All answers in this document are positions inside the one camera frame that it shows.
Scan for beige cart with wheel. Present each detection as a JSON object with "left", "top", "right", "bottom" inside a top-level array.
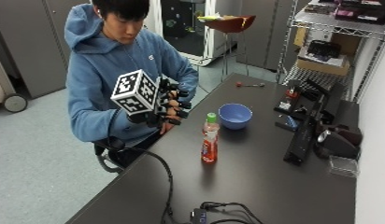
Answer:
[{"left": 0, "top": 49, "right": 29, "bottom": 114}]

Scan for blue plastic bowl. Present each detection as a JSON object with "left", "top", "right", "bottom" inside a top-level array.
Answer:
[{"left": 217, "top": 103, "right": 254, "bottom": 131}]

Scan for grey tall locker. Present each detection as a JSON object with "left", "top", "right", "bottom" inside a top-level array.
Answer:
[{"left": 234, "top": 0, "right": 302, "bottom": 72}]

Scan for tall brown cardboard box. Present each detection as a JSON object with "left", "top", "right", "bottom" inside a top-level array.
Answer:
[{"left": 329, "top": 31, "right": 364, "bottom": 58}]

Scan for clear plastic box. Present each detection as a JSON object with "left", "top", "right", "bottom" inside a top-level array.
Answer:
[{"left": 328, "top": 154, "right": 361, "bottom": 179}]

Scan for flat cardboard box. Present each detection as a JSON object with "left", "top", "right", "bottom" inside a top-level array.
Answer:
[{"left": 294, "top": 46, "right": 352, "bottom": 77}]

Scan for black tray with small parts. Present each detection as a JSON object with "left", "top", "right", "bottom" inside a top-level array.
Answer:
[{"left": 273, "top": 83, "right": 312, "bottom": 121}]

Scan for red-handled small screwdriver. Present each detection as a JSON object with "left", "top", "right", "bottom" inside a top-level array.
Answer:
[{"left": 234, "top": 81, "right": 266, "bottom": 89}]

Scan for thick black glove cable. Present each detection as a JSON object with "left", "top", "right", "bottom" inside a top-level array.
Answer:
[{"left": 101, "top": 136, "right": 177, "bottom": 224}]

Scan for black office chair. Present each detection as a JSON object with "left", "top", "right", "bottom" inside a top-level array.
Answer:
[{"left": 92, "top": 135, "right": 128, "bottom": 175}]

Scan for person in blue hoodie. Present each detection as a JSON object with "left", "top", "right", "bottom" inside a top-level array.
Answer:
[{"left": 64, "top": 0, "right": 200, "bottom": 169}]

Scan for black rounded device silver ring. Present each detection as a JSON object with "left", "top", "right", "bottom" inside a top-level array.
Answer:
[{"left": 313, "top": 124, "right": 364, "bottom": 161}]

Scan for white cube with black markers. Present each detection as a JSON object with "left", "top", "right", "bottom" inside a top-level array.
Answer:
[{"left": 109, "top": 68, "right": 160, "bottom": 117}]

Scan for small black hub box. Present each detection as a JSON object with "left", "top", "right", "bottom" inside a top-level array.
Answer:
[{"left": 189, "top": 207, "right": 210, "bottom": 224}]

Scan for long black bar device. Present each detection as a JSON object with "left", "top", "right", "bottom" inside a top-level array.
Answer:
[{"left": 282, "top": 92, "right": 326, "bottom": 166}]

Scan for small blue black gadget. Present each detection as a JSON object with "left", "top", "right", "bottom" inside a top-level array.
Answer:
[{"left": 274, "top": 115, "right": 302, "bottom": 133}]

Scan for brown seat bar stool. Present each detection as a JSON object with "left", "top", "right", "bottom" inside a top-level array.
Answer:
[{"left": 198, "top": 14, "right": 257, "bottom": 82}]

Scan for metal wire shelf rack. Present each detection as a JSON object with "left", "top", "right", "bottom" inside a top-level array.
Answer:
[{"left": 276, "top": 0, "right": 385, "bottom": 105}]

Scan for yellow item on stool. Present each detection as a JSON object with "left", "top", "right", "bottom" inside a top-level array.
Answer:
[{"left": 196, "top": 13, "right": 228, "bottom": 22}]

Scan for stack of dark boxes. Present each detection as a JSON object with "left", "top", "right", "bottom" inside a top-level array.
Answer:
[{"left": 302, "top": 0, "right": 385, "bottom": 25}]

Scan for thin black hub cables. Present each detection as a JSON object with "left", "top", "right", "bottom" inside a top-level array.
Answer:
[{"left": 198, "top": 201, "right": 265, "bottom": 224}]

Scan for grey metal cabinet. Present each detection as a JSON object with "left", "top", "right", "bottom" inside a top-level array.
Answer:
[{"left": 0, "top": 0, "right": 90, "bottom": 100}]

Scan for red drink bottle green cap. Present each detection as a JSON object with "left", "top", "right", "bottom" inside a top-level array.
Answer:
[{"left": 200, "top": 112, "right": 221, "bottom": 164}]

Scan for white framed glass door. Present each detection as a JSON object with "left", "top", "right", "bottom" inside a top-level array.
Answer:
[{"left": 142, "top": 0, "right": 245, "bottom": 67}]

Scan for black case on box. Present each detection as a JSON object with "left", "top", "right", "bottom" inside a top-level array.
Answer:
[{"left": 305, "top": 39, "right": 342, "bottom": 61}]

